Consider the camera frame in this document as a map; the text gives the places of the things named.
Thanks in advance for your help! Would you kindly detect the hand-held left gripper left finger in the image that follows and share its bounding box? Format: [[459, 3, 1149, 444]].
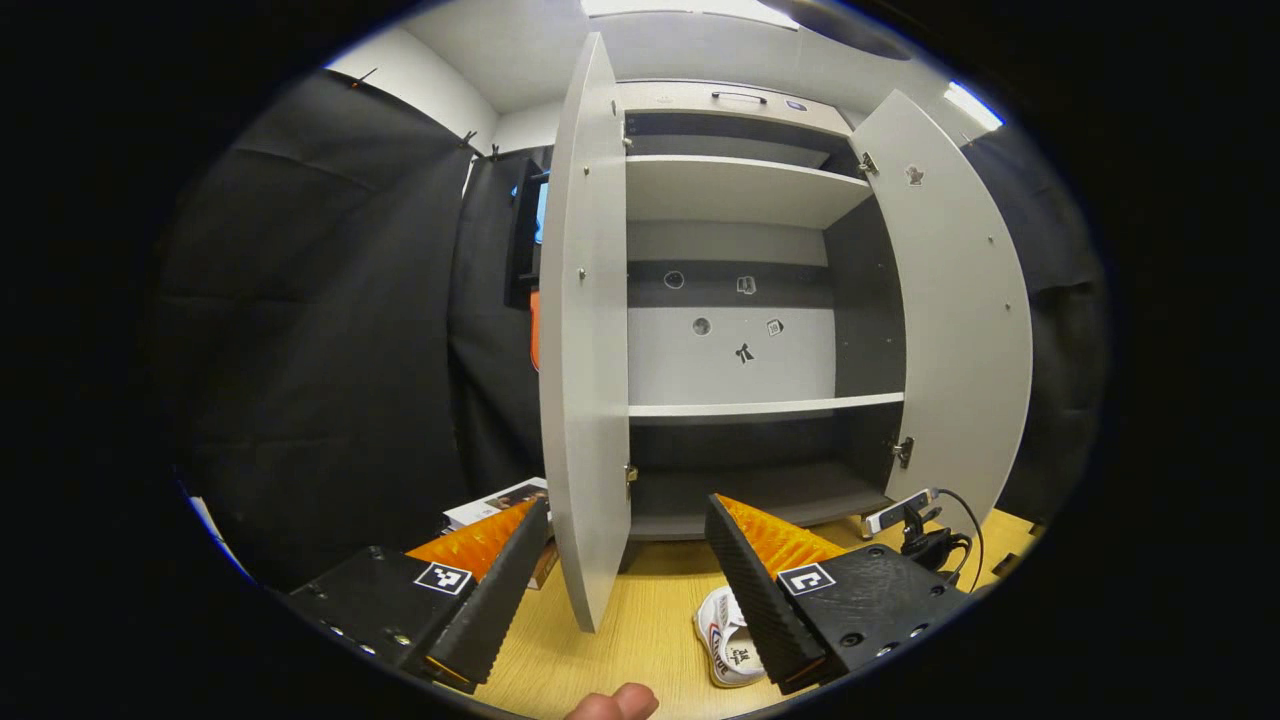
[[285, 497, 553, 694]]

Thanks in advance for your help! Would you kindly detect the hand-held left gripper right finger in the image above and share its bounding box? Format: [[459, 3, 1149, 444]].
[[703, 493, 976, 696]]

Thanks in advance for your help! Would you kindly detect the white canvas shoe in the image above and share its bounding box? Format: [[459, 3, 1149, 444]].
[[693, 586, 769, 689]]

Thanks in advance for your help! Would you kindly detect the white shoe cabinet door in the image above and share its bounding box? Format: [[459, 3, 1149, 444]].
[[538, 32, 633, 633], [848, 90, 1034, 526]]

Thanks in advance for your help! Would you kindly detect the black backdrop cloth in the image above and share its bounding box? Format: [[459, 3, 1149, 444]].
[[150, 70, 1111, 591]]

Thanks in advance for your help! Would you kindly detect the small ceiling light panel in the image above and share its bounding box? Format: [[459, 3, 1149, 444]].
[[943, 80, 1005, 132]]

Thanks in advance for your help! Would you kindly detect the large ceiling light panel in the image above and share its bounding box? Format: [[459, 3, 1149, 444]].
[[580, 0, 801, 29]]

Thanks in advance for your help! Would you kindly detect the white bar camera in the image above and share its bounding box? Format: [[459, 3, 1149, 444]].
[[862, 488, 939, 538]]

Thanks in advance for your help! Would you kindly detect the black cable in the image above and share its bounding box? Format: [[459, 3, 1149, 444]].
[[935, 488, 987, 593]]

